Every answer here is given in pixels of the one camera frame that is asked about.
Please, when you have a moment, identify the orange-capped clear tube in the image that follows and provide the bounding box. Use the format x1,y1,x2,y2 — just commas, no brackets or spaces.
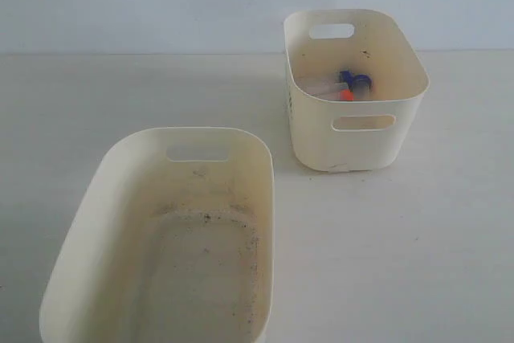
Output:
304,82,354,102

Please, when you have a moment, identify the blue-capped clear tube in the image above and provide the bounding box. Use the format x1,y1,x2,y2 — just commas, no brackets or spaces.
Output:
352,74,373,101
339,70,353,87

